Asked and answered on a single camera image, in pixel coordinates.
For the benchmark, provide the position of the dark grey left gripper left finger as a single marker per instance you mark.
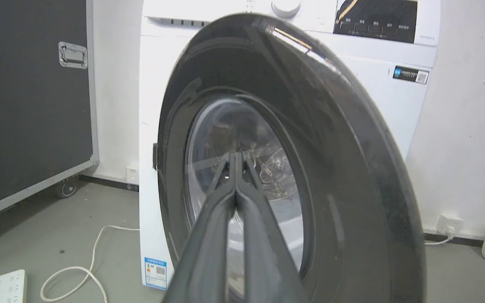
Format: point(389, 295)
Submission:
point(209, 248)

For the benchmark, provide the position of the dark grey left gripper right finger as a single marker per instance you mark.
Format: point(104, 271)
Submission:
point(263, 252)

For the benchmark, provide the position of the black round washing machine door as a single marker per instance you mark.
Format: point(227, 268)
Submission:
point(335, 168)

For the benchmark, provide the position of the white front-load washing machine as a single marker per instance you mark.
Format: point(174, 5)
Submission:
point(377, 92)

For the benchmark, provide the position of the white washing machine dial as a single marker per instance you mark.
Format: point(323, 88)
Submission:
point(286, 7)

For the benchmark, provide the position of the blue energy label sticker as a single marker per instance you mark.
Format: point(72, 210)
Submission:
point(155, 272)

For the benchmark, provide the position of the black caster wheel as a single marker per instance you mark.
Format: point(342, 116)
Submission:
point(66, 187)

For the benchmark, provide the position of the white power strip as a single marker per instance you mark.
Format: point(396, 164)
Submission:
point(6, 288)

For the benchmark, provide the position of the black QR code sticker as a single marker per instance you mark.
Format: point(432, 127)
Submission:
point(411, 75)

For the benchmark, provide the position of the black flight case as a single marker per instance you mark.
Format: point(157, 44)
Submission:
point(27, 105)

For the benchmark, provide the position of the white wall socket with plug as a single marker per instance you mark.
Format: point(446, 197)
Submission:
point(449, 224)

